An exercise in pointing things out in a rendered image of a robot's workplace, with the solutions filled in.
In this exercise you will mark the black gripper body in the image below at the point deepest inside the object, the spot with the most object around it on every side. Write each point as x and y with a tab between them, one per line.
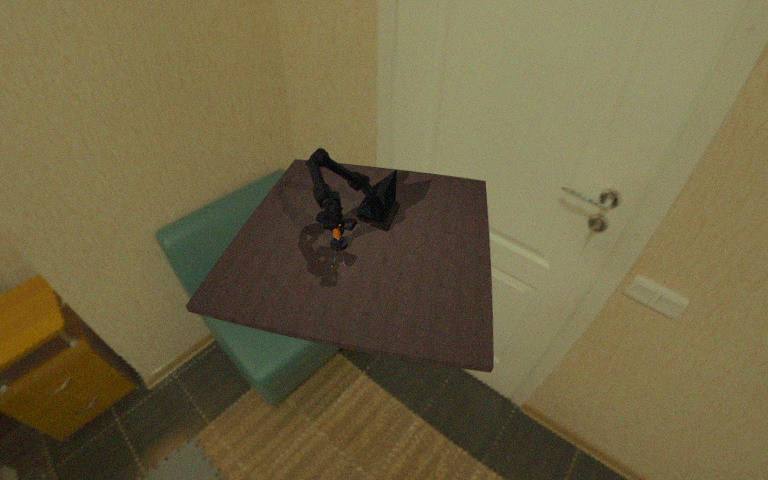
348	224

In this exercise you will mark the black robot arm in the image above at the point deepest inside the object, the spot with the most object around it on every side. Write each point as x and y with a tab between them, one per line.
321	190

